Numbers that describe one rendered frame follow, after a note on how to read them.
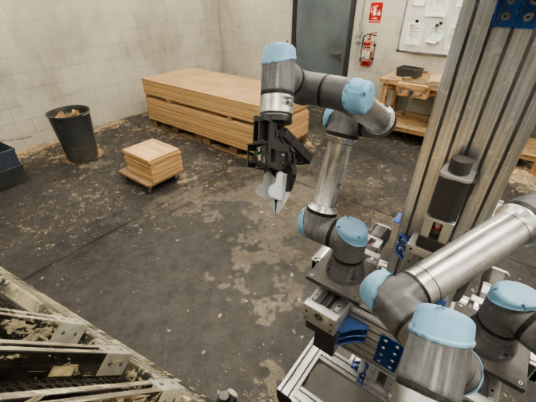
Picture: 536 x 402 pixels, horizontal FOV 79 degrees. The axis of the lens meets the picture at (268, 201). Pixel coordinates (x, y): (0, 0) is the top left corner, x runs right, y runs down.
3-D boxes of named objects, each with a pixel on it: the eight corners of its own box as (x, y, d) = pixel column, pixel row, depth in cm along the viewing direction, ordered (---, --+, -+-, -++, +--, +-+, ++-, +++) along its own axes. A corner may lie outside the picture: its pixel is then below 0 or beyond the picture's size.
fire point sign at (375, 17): (380, 23, 493) (384, 1, 477) (380, 23, 493) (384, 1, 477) (368, 22, 503) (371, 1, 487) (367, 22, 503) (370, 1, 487)
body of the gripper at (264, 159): (245, 170, 71) (247, 115, 71) (273, 172, 77) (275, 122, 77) (269, 170, 66) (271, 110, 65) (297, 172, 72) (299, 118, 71)
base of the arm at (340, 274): (336, 253, 137) (339, 234, 131) (370, 268, 129) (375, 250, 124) (318, 273, 127) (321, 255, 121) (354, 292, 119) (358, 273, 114)
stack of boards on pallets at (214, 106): (307, 141, 492) (311, 88, 449) (266, 167, 422) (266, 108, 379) (196, 110, 615) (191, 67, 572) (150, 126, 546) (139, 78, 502)
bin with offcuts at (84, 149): (111, 155, 453) (97, 109, 417) (74, 169, 419) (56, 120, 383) (92, 146, 479) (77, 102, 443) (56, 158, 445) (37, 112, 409)
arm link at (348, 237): (356, 269, 115) (363, 239, 108) (323, 254, 122) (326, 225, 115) (369, 250, 123) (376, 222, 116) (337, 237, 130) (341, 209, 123)
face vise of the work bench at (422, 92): (424, 113, 448) (432, 84, 426) (419, 118, 430) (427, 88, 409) (396, 108, 468) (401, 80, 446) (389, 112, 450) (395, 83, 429)
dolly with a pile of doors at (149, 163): (186, 178, 399) (181, 147, 377) (150, 196, 364) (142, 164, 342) (155, 164, 430) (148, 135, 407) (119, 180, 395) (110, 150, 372)
